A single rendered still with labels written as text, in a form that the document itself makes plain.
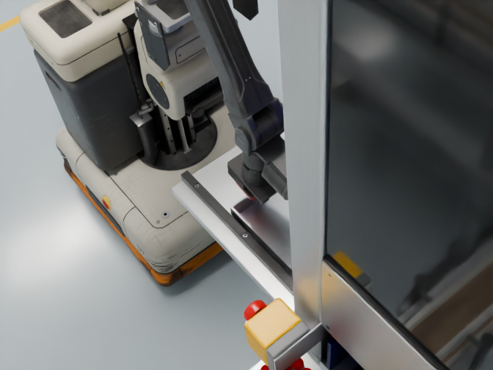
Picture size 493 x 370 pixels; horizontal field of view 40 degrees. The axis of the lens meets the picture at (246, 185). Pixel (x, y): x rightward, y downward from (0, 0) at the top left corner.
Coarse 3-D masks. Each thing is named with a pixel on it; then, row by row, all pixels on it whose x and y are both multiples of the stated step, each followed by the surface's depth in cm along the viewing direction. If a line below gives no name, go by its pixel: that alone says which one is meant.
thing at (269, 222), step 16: (240, 208) 132; (256, 208) 133; (272, 208) 133; (288, 208) 132; (256, 224) 131; (272, 224) 131; (288, 224) 130; (256, 240) 128; (272, 240) 128; (288, 240) 128; (272, 256) 125; (288, 256) 126; (288, 272) 123
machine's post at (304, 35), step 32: (288, 0) 60; (320, 0) 56; (288, 32) 63; (320, 32) 59; (288, 64) 66; (320, 64) 61; (288, 96) 70; (320, 96) 65; (288, 128) 74; (320, 128) 68; (288, 160) 79; (320, 160) 72; (288, 192) 84; (320, 192) 77; (320, 224) 82; (320, 256) 88; (320, 288) 95; (320, 320) 103; (320, 352) 112
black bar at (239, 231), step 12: (192, 180) 136; (204, 192) 134; (216, 204) 132; (228, 216) 130; (240, 228) 128; (240, 240) 129; (252, 240) 127; (252, 252) 127; (264, 252) 125; (264, 264) 125; (276, 264) 123; (276, 276) 123; (288, 276) 122; (288, 288) 121
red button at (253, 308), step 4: (256, 300) 107; (260, 300) 107; (252, 304) 106; (256, 304) 106; (260, 304) 106; (264, 304) 107; (248, 308) 106; (252, 308) 106; (256, 308) 106; (260, 308) 106; (244, 312) 106; (248, 312) 106; (252, 312) 105; (256, 312) 105; (244, 316) 107; (248, 316) 106; (252, 316) 106
